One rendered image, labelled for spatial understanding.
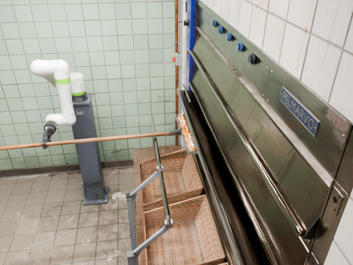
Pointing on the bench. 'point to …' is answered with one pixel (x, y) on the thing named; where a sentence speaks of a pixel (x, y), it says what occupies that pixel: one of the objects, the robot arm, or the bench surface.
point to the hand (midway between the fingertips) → (44, 143)
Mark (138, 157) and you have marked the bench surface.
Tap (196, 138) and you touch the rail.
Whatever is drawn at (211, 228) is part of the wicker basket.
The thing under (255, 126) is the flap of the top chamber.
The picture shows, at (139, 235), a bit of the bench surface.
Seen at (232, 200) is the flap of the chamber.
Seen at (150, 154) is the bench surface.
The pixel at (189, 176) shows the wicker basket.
